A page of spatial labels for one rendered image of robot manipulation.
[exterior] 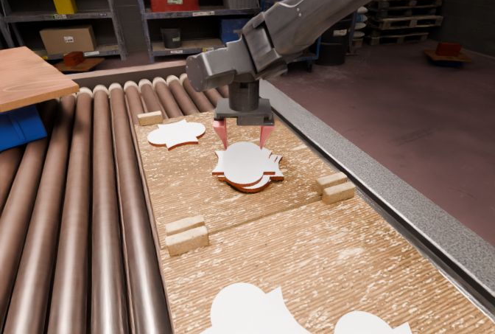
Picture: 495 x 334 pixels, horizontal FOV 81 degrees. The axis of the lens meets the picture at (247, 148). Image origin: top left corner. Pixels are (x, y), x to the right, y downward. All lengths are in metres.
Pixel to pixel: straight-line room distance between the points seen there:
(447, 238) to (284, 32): 0.41
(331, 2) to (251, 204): 0.33
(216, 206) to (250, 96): 0.20
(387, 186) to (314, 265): 0.27
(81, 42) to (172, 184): 4.47
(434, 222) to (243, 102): 0.39
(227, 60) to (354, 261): 0.35
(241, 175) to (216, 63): 0.20
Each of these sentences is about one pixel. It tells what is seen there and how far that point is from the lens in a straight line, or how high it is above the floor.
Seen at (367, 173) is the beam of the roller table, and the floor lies 0.91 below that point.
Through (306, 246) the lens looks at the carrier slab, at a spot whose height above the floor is 0.94.
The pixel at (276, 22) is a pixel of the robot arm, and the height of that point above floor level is 1.22.
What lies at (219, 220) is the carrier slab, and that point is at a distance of 0.49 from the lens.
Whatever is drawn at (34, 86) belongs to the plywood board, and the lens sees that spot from 0.86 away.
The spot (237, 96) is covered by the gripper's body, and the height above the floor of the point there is 1.09.
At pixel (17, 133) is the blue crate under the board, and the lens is 0.86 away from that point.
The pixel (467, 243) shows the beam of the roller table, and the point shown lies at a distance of 0.60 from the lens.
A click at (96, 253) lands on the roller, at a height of 0.92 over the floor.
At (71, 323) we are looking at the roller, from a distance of 0.47.
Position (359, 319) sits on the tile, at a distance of 0.41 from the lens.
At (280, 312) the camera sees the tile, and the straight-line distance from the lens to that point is 0.39.
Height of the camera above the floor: 1.30
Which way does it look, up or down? 33 degrees down
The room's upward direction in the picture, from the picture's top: straight up
